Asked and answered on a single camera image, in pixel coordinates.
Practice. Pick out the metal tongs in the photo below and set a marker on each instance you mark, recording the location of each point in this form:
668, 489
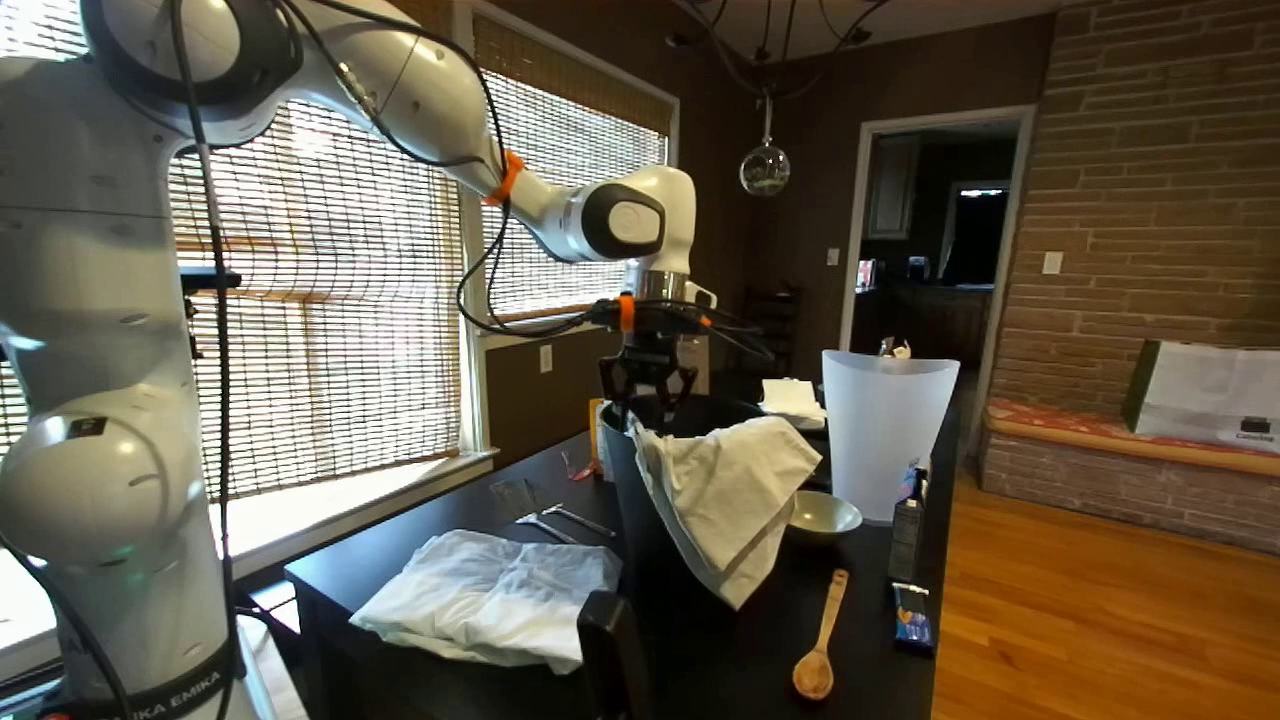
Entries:
580, 521

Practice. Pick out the white translucent plastic container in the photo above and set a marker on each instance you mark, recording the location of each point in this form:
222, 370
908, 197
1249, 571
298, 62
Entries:
887, 425

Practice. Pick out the white light switch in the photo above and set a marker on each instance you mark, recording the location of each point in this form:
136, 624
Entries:
1053, 261

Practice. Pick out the wooden spoon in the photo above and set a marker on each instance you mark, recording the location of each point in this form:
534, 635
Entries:
812, 673

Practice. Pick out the black bottle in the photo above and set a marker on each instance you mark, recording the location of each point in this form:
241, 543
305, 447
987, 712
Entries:
908, 532

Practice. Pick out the hanging glass globe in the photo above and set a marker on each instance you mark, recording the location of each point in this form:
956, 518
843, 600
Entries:
767, 171

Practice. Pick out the brick hearth bench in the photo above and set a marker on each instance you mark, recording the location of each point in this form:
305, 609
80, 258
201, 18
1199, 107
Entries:
1121, 487

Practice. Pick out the grey ceramic bowl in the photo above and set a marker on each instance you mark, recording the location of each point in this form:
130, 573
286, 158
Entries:
827, 514

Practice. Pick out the white folded napkins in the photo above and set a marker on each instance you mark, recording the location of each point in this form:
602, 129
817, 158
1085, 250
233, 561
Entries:
794, 400

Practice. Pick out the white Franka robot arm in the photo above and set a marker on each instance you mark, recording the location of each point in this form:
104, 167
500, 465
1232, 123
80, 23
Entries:
94, 333

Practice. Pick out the square slotted metal spatula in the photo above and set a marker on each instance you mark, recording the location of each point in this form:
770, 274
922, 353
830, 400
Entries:
544, 530

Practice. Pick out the wide bamboo window blind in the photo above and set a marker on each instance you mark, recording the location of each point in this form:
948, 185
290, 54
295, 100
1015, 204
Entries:
363, 333

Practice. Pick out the narrow bamboo window blind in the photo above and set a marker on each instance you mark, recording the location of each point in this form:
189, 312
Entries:
585, 134

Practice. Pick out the white cloth towel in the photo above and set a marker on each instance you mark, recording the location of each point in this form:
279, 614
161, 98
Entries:
480, 600
727, 495

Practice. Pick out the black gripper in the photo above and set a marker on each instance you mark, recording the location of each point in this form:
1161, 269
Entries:
650, 360

